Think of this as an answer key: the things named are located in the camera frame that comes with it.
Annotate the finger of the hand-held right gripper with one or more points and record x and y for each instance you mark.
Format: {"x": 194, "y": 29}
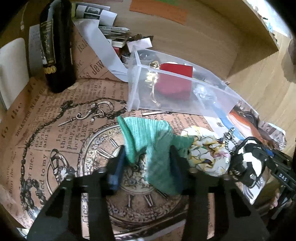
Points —
{"x": 272, "y": 162}

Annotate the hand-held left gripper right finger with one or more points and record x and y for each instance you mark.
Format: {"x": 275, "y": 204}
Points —
{"x": 177, "y": 169}

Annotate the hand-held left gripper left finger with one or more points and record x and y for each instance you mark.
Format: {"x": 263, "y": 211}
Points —
{"x": 116, "y": 170}

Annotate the green knitted sock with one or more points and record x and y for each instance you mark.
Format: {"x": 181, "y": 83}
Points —
{"x": 157, "y": 148}

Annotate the floral white scrunchie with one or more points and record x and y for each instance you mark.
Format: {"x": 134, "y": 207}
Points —
{"x": 205, "y": 150}

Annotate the magazine page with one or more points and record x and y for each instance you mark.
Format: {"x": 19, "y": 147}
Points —
{"x": 254, "y": 122}

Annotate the vintage newspaper print mat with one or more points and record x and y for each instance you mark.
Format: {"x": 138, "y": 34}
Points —
{"x": 57, "y": 139}

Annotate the clear plastic storage box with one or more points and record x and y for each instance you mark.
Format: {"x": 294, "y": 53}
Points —
{"x": 180, "y": 92}

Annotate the red jewelry box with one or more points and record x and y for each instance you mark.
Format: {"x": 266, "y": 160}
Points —
{"x": 173, "y": 83}

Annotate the white ribbon strip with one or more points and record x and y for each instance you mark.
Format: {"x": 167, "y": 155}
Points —
{"x": 101, "y": 48}

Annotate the folded white paper note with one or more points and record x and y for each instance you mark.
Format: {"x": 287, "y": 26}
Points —
{"x": 140, "y": 44}

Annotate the dark wine bottle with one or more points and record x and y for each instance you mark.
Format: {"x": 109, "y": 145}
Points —
{"x": 57, "y": 46}

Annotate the white paper label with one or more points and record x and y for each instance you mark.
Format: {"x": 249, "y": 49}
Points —
{"x": 35, "y": 51}

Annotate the pile of papers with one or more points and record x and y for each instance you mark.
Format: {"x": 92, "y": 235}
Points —
{"x": 104, "y": 25}

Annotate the orange paper sheet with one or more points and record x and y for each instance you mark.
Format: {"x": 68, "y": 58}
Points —
{"x": 159, "y": 10}

